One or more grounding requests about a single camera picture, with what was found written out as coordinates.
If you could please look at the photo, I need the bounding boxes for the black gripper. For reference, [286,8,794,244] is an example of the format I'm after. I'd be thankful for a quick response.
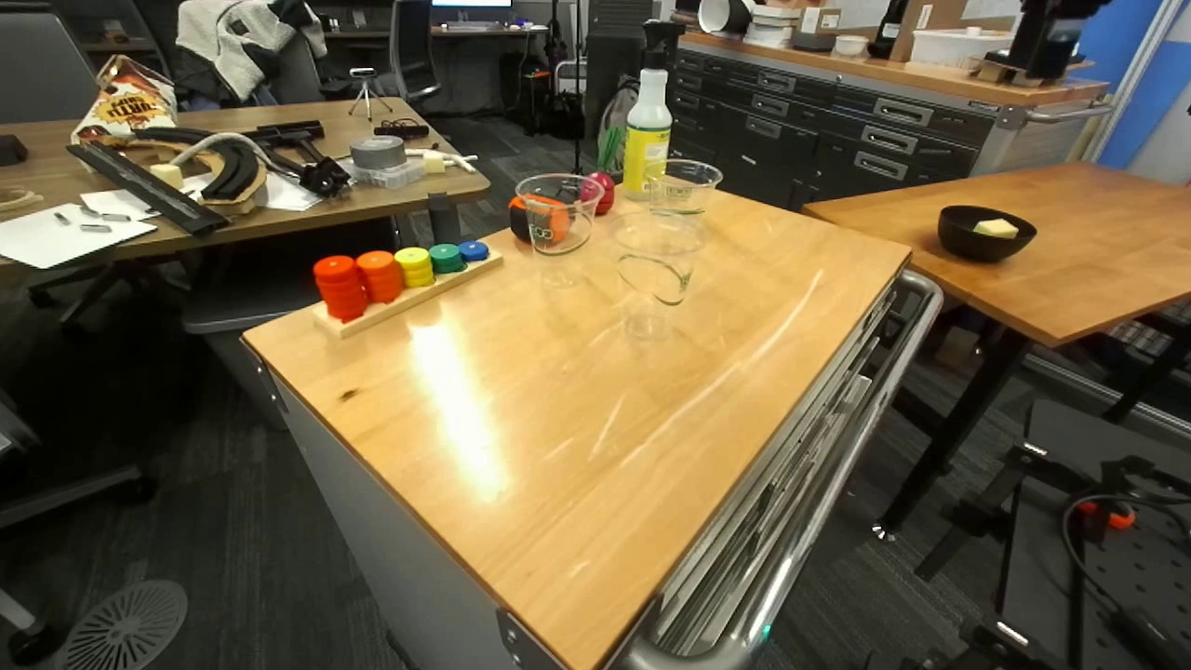
[1004,0,1113,83]

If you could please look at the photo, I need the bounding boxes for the clear plastic cup green stripe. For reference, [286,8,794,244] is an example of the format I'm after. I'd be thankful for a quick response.
[509,169,601,260]
[645,156,725,228]
[614,217,701,345]

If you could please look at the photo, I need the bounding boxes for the blue partition panel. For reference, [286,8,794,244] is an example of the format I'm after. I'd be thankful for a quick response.
[1071,0,1191,173]

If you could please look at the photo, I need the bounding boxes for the white box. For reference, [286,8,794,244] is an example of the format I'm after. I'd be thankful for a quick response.
[907,27,1016,75]

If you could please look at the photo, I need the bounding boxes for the dark bottle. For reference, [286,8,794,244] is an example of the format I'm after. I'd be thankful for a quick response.
[865,0,911,63]

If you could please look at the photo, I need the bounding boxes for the wooden table black legs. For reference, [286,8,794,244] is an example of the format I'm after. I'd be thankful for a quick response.
[799,161,1191,544]

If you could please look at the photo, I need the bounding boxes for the black bowl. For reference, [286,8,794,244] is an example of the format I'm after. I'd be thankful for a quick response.
[935,200,1044,269]

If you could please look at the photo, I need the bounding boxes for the dark drawer cabinet wooden top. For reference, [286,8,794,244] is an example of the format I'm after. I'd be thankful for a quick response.
[667,28,1113,217]

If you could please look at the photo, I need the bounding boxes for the white spray bottle yellow label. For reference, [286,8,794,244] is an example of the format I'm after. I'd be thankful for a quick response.
[618,18,686,200]

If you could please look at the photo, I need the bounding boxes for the green plastic bottle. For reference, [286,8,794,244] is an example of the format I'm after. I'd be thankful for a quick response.
[595,87,642,177]

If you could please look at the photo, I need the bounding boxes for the orange and black clamp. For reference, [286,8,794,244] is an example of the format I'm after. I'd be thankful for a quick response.
[1069,492,1144,538]

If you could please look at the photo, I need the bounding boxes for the orange and black round object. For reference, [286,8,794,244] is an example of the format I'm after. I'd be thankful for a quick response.
[508,190,577,250]

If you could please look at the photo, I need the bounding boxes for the black office chair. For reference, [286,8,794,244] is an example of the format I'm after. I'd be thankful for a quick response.
[387,0,448,104]

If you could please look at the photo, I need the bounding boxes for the green stacking discs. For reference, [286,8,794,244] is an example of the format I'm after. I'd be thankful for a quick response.
[428,239,468,280]

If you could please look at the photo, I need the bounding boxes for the yellow stacking discs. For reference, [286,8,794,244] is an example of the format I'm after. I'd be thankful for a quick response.
[390,240,441,294]

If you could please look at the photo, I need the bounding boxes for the grey tape roll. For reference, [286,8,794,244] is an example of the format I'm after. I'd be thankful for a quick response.
[345,129,415,190]

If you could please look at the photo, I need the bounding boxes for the orange stacking discs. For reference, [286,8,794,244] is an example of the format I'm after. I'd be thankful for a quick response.
[353,244,409,305]

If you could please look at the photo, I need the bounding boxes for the wooden desk with clutter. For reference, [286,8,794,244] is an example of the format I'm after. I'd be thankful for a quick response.
[0,93,495,311]

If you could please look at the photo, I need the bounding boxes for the red stacking discs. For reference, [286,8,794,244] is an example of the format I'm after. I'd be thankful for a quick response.
[311,253,374,325]

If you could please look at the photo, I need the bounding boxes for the black hand tool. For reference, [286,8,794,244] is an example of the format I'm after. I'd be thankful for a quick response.
[239,115,353,200]

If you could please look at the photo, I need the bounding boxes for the white cloth on chair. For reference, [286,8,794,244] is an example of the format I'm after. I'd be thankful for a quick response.
[172,0,332,104]

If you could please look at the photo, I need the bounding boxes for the grey metal cart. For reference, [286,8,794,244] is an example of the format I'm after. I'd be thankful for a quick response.
[239,265,951,670]

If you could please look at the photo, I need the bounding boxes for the long black bar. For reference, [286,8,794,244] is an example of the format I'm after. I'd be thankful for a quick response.
[67,136,236,240]

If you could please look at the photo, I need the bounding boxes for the printed snack bag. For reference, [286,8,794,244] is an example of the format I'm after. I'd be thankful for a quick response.
[72,53,183,150]

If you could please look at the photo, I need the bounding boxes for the white paper sheets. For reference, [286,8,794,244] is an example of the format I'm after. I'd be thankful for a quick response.
[0,185,160,275]

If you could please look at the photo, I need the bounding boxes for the grey chair base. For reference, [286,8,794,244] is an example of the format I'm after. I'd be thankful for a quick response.
[0,386,160,538]

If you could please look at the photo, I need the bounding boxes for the white round perforated grille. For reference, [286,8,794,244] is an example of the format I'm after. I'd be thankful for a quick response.
[51,578,194,670]

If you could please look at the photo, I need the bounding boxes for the black metal stand frame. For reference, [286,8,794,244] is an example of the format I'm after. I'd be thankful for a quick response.
[915,393,1191,670]

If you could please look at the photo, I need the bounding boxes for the coiled black and beige hose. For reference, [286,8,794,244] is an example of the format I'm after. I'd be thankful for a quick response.
[146,125,272,212]

